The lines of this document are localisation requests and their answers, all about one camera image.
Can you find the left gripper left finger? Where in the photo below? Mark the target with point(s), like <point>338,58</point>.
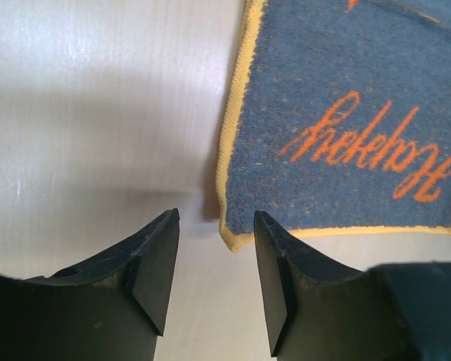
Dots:
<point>111,306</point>

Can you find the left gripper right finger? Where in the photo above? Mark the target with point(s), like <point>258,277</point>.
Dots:
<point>317,308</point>

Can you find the orange towel with grey spots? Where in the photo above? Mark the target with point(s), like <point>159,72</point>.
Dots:
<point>338,120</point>

